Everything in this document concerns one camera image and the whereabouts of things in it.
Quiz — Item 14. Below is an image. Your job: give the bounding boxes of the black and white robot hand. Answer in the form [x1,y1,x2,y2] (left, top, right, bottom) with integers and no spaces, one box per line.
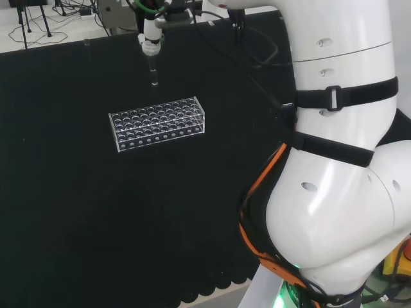
[137,0,168,57]

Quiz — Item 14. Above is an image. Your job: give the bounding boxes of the clear glass test tube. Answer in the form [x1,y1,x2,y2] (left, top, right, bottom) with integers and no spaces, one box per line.
[148,53,161,88]

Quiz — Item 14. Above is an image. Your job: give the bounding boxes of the clear plastic test tube rack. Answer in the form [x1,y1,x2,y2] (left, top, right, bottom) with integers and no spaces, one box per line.
[108,95,206,153]

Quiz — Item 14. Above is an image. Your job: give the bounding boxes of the grey metal box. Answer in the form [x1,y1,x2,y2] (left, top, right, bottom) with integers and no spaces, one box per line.
[97,0,144,37]

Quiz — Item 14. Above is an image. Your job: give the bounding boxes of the black tripod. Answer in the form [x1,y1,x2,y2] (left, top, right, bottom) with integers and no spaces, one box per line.
[15,0,53,49]

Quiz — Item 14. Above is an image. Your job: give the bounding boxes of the black bench cloth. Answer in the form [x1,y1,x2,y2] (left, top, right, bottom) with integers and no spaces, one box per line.
[0,12,411,304]

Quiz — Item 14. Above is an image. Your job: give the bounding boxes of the yellow stop button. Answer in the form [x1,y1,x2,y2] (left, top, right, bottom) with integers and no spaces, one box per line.
[381,235,411,285]

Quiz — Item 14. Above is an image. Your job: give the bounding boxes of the green robot cable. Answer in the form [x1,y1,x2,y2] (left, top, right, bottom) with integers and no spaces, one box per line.
[136,0,171,15]

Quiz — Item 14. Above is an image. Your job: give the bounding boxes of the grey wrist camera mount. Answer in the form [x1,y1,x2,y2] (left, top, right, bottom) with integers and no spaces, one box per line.
[155,8,195,26]

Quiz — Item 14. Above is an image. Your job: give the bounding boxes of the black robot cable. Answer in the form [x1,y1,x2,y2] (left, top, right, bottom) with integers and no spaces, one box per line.
[191,9,297,112]

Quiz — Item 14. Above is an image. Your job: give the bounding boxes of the orange robot cable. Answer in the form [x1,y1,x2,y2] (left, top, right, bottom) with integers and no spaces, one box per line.
[238,142,322,306]

